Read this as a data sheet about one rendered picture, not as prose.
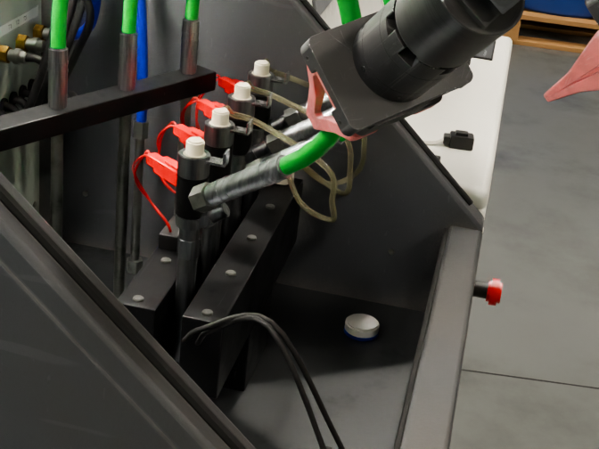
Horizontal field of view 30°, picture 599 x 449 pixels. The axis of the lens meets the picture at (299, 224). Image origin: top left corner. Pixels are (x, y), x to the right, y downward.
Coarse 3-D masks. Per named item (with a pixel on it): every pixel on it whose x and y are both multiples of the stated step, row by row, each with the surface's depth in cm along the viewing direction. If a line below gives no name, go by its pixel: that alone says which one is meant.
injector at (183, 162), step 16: (192, 160) 95; (176, 176) 97; (192, 176) 96; (208, 176) 98; (176, 192) 98; (176, 208) 98; (192, 208) 97; (224, 208) 98; (176, 224) 99; (192, 224) 98; (208, 224) 98; (192, 240) 99; (192, 256) 100; (176, 272) 101; (192, 272) 101; (176, 288) 102; (192, 288) 102; (176, 304) 102; (176, 320) 103; (176, 336) 104; (176, 352) 105
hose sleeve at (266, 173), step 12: (252, 168) 83; (264, 168) 82; (276, 168) 81; (216, 180) 86; (228, 180) 84; (240, 180) 83; (252, 180) 83; (264, 180) 82; (276, 180) 82; (204, 192) 86; (216, 192) 85; (228, 192) 84; (240, 192) 84; (216, 204) 86
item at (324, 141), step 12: (336, 0) 74; (348, 0) 74; (348, 12) 74; (360, 12) 74; (324, 132) 78; (312, 144) 79; (324, 144) 78; (288, 156) 81; (300, 156) 80; (312, 156) 79; (288, 168) 81; (300, 168) 81
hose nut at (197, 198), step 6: (198, 186) 87; (204, 186) 86; (192, 192) 87; (198, 192) 86; (192, 198) 87; (198, 198) 86; (204, 198) 86; (192, 204) 87; (198, 204) 86; (204, 204) 86; (210, 204) 86; (198, 210) 87; (204, 210) 87
